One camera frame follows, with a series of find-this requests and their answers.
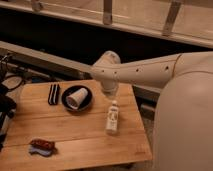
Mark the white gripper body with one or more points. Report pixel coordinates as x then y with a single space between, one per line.
109 87

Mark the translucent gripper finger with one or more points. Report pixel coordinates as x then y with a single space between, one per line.
111 97

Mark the white plastic bottle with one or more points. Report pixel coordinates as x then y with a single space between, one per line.
112 118

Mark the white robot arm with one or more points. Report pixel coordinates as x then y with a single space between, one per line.
183 124

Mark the black bowl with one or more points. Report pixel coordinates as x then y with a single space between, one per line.
84 105

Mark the white paper cup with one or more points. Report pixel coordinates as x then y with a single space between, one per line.
75 99

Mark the black white striped object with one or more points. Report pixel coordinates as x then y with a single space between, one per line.
53 96

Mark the blue sponge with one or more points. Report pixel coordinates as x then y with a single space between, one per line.
34 150

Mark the metal railing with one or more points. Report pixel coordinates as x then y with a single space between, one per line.
181 20

